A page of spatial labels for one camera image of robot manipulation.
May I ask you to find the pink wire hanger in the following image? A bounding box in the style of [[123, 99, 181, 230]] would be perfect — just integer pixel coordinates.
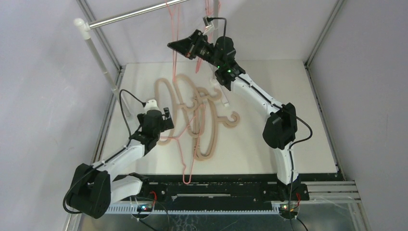
[[195, 0, 211, 74], [159, 105, 206, 185], [166, 1, 180, 82], [204, 0, 221, 17]]

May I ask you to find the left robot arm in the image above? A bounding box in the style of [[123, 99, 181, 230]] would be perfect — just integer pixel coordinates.
[[63, 107, 174, 218]]

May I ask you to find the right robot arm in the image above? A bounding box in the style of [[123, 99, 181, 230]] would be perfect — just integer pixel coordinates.
[[167, 30, 298, 200]]

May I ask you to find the beige hanger left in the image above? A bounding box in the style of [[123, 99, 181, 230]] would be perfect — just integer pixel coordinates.
[[154, 78, 178, 146]]

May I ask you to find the beige hanger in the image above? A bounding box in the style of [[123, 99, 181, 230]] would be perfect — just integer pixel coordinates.
[[173, 74, 222, 140], [192, 87, 241, 161], [154, 78, 178, 146]]

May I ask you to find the beige hanger middle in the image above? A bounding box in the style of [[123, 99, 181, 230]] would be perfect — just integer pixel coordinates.
[[173, 74, 222, 140]]

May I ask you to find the beige hanger right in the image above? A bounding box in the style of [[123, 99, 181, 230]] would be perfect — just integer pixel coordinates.
[[192, 87, 241, 161]]

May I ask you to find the left circuit board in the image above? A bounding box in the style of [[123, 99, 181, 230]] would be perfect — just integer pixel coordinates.
[[137, 204, 154, 214]]

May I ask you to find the circuit board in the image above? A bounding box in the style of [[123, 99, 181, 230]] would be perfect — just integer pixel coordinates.
[[279, 206, 298, 219], [137, 204, 154, 214]]

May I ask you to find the metal clothes rack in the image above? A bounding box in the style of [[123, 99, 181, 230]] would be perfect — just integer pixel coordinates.
[[74, 0, 184, 101]]

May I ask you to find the right circuit board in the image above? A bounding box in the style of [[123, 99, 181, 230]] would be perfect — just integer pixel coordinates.
[[279, 206, 298, 219]]

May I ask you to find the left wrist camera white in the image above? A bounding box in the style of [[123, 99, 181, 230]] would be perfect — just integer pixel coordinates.
[[143, 99, 160, 113]]

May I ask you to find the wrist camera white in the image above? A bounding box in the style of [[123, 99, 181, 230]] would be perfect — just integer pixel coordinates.
[[143, 99, 160, 113], [203, 16, 217, 37]]

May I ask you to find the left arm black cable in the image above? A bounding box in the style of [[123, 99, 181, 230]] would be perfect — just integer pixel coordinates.
[[119, 89, 147, 138]]

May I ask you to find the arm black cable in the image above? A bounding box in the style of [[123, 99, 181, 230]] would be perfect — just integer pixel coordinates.
[[119, 89, 147, 138], [205, 16, 314, 192]]

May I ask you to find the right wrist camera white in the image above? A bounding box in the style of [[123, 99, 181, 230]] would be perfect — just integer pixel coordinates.
[[203, 16, 217, 37]]

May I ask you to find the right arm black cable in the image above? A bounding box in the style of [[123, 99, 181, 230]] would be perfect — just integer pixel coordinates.
[[205, 16, 314, 192]]

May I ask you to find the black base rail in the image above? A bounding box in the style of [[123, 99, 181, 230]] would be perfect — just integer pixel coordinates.
[[126, 173, 344, 212]]

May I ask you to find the aluminium frame structure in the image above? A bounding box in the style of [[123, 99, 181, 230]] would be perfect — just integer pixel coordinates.
[[62, 0, 372, 231]]

